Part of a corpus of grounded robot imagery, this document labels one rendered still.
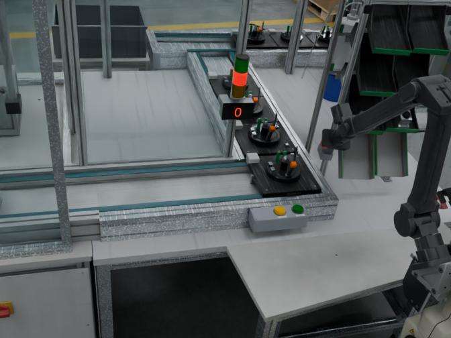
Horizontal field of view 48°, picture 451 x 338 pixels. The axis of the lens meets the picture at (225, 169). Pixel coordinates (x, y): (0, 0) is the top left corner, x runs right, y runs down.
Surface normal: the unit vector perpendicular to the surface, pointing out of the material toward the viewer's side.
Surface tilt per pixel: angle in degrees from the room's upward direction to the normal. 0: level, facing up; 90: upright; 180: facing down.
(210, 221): 90
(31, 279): 90
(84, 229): 90
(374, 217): 0
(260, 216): 0
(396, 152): 45
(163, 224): 90
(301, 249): 0
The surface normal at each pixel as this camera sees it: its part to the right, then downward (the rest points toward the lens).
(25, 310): 0.24, 0.61
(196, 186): 0.10, -0.80
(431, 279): -0.92, 0.15
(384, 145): 0.12, -0.14
